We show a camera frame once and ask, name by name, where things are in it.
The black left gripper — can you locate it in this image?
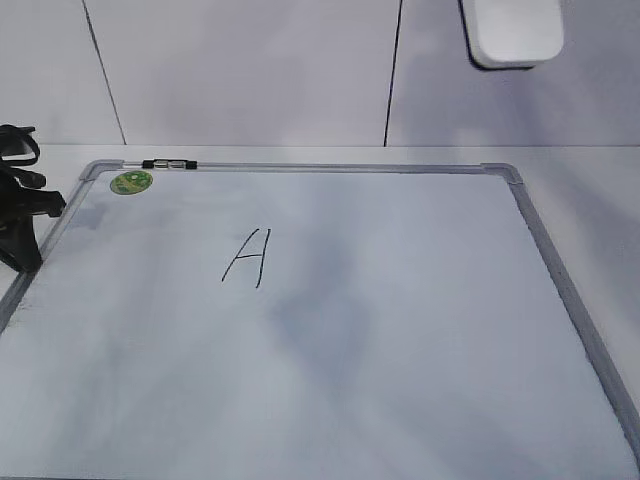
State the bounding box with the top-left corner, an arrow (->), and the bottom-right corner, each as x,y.
0,124 -> 66,273

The white board eraser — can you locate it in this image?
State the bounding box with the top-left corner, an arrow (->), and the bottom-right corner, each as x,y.
459,0 -> 564,70

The round green magnet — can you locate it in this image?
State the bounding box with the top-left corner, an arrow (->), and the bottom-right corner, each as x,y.
110,170 -> 153,195

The black cable loop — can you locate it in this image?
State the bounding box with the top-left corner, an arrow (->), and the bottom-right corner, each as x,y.
0,134 -> 41,171

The white board with grey frame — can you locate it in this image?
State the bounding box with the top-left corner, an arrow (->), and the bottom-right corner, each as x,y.
1,161 -> 639,479

